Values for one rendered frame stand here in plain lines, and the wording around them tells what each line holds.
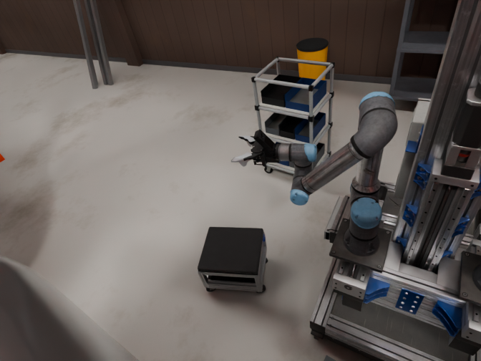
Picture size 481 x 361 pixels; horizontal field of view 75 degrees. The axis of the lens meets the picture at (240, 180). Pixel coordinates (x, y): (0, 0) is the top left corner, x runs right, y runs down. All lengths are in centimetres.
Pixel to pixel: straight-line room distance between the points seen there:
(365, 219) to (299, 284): 111
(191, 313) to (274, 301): 57
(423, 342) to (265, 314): 90
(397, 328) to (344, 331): 28
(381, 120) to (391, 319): 126
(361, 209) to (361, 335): 84
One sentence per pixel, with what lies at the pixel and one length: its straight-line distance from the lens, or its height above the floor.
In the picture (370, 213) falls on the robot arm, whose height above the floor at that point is 104.
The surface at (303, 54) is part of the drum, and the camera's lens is 403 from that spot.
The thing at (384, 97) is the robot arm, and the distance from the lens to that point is 122.
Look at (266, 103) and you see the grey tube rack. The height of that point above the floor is 77.
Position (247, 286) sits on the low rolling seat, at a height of 16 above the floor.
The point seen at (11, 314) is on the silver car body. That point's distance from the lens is 57.
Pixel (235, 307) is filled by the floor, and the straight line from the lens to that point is 231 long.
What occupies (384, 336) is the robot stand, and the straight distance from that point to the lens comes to 200.
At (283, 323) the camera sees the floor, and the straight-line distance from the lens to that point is 223.
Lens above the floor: 206
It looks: 42 degrees down
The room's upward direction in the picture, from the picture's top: 12 degrees counter-clockwise
